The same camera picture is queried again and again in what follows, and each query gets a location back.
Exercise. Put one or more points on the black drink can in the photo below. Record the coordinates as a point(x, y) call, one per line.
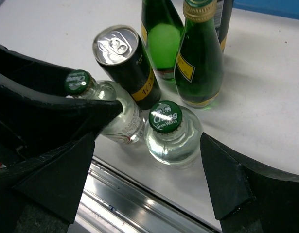
point(120, 53)
point(222, 19)

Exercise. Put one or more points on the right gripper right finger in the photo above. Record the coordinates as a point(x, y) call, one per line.
point(248, 196)

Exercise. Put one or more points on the clear soda bottle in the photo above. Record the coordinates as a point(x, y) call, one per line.
point(172, 133)
point(128, 126)

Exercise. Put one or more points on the left green glass bottle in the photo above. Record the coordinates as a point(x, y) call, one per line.
point(161, 30)

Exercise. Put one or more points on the green glass bottle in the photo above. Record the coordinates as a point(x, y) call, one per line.
point(161, 30)
point(199, 68)

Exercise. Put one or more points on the blue and yellow shelf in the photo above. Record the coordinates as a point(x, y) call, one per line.
point(282, 6)

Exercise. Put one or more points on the aluminium front rail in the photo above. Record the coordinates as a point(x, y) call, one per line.
point(112, 202)

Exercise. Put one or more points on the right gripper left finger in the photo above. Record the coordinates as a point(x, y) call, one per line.
point(47, 142)

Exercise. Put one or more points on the right green glass bottle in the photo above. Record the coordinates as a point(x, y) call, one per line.
point(199, 68)

